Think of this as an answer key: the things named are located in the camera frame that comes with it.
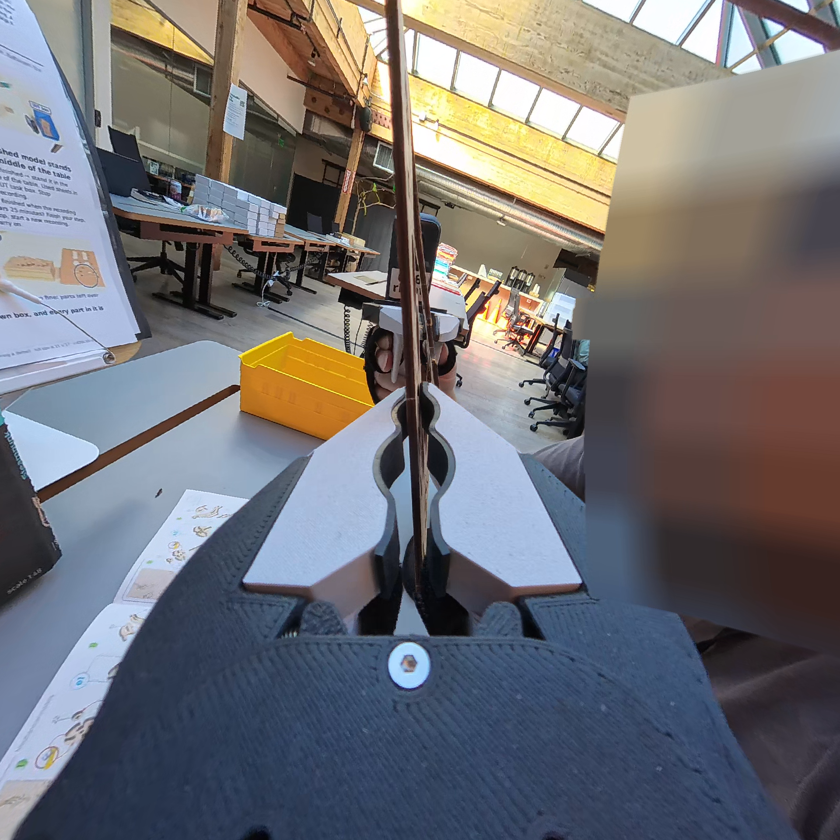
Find document holder board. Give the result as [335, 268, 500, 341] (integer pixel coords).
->
[56, 62, 153, 342]

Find printed instruction sheet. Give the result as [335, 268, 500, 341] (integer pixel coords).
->
[0, 0, 142, 395]

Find illustrated assembly booklet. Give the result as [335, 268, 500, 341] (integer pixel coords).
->
[0, 489, 250, 840]

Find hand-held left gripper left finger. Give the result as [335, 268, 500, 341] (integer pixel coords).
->
[243, 387, 411, 634]

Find black monitor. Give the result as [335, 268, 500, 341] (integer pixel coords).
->
[97, 126, 153, 198]

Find silver ventilation duct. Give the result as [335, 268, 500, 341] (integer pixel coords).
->
[416, 164, 605, 253]

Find person's brown clothing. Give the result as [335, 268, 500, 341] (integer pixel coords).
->
[530, 435, 840, 840]

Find dark model kit box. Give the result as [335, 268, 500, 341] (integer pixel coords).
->
[0, 420, 63, 598]

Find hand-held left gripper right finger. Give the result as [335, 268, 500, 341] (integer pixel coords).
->
[416, 382, 583, 624]

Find grey office desk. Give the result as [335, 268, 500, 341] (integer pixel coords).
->
[108, 193, 309, 322]

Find laser-cut plywood parts sheet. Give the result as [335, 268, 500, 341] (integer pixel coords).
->
[384, 0, 442, 605]

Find paper notice on post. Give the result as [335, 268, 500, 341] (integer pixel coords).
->
[223, 83, 248, 140]

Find white document stand base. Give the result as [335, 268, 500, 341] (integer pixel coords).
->
[0, 410, 99, 493]

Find group of black office chairs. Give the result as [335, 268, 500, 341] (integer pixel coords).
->
[492, 292, 589, 439]

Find yellow plastic bin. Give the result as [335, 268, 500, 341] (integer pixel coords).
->
[239, 331, 376, 441]

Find stack of white boxes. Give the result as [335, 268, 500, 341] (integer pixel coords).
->
[192, 174, 287, 237]

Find person's right hand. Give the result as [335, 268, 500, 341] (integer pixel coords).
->
[367, 341, 458, 403]

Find white tipped wire page holder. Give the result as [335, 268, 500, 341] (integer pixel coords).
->
[0, 277, 117, 366]

